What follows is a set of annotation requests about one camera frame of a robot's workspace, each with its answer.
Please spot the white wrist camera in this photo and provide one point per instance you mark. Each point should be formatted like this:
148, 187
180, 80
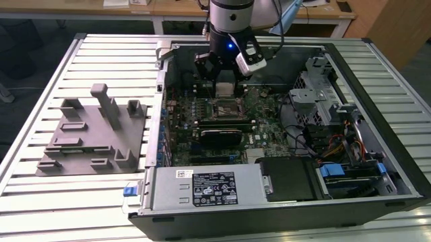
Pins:
252, 63

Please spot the black phone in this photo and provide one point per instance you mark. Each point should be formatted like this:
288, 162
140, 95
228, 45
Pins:
344, 6

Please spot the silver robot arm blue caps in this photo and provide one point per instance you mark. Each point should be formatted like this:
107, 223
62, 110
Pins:
230, 15

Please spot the grey power supply with label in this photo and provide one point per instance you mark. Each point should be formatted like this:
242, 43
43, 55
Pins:
168, 186

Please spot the silver chipset heatsink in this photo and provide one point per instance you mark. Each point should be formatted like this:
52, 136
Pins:
255, 154

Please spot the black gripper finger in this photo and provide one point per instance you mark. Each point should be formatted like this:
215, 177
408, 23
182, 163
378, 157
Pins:
206, 65
243, 78

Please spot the white chair leg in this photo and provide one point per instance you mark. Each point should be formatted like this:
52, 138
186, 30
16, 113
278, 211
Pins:
4, 94

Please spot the silver CPU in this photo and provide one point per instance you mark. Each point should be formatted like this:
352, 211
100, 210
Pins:
226, 88

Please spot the CPU socket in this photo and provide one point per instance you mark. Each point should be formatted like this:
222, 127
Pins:
228, 104

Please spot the black PC case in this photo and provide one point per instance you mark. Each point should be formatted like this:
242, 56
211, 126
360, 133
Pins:
235, 227

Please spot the black RAM stick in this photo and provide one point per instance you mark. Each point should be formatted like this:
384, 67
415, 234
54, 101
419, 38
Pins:
226, 128
222, 122

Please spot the black graphics card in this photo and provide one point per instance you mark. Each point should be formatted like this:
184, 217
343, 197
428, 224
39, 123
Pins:
220, 138

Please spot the black office chair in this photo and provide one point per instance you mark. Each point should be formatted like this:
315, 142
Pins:
20, 37

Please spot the hard disk in blue carrier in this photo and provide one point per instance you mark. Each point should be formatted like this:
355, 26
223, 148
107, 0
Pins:
331, 170

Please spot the blue case latch tab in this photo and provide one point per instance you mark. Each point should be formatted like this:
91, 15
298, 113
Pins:
131, 191

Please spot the green motherboard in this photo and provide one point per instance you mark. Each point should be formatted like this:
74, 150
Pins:
270, 126

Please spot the black expansion slot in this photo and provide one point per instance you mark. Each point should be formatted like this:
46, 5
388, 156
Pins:
208, 159

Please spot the small white box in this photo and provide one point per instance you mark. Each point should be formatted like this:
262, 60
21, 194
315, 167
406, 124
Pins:
139, 2

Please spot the black plastic shroud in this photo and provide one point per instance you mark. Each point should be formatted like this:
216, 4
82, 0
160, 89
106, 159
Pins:
290, 179

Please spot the grey case hinge bracket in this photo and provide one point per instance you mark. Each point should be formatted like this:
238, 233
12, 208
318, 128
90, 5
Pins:
163, 46

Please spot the green RAM stick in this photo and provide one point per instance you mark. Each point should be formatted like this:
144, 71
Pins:
78, 151

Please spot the wooden desk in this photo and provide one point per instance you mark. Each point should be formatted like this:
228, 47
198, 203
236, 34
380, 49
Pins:
84, 8

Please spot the silver metal drive cage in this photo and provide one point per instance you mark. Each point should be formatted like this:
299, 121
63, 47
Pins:
316, 83

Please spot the grey parts rack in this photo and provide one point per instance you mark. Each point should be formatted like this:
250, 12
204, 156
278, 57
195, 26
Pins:
111, 151

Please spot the wooden cabinet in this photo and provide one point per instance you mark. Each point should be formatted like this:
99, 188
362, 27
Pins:
396, 30

